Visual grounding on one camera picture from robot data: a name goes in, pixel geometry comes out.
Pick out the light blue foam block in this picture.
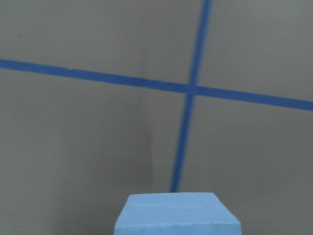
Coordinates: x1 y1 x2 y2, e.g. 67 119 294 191
113 192 242 235

